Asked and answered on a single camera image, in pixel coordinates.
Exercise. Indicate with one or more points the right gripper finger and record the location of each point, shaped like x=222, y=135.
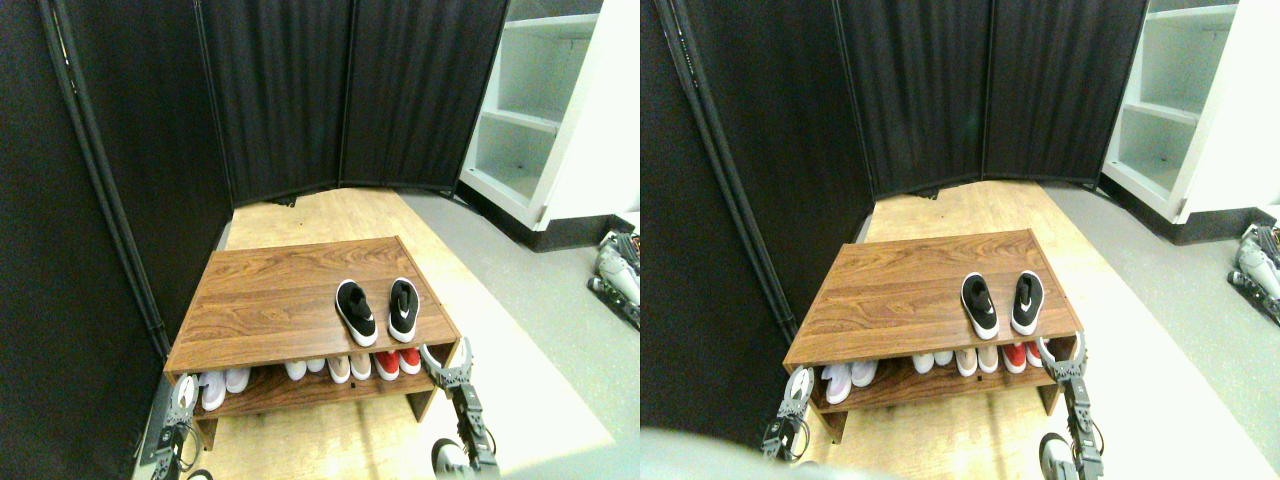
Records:
x=432, y=364
x=1048, y=356
x=1081, y=352
x=467, y=360

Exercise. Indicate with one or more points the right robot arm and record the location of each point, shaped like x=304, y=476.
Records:
x=1085, y=440
x=478, y=445

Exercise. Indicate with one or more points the beige shoe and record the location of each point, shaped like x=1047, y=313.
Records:
x=361, y=366
x=966, y=362
x=339, y=369
x=987, y=359

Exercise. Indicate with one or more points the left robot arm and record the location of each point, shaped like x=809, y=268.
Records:
x=170, y=465
x=782, y=452

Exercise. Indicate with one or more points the black shoe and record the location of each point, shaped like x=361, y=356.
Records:
x=980, y=305
x=404, y=310
x=1027, y=302
x=356, y=312

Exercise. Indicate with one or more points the black curtain stand pole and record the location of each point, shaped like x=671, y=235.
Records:
x=84, y=110
x=703, y=110

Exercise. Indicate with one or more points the red shoe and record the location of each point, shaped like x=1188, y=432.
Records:
x=387, y=366
x=1034, y=353
x=410, y=360
x=1014, y=358

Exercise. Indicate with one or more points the white shelf unit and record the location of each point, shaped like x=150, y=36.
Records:
x=1240, y=150
x=600, y=150

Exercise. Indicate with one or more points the brown shoe rack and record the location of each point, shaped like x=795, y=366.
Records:
x=910, y=285
x=290, y=290

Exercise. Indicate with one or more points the grey curtain stand foot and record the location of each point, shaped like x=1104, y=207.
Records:
x=150, y=432

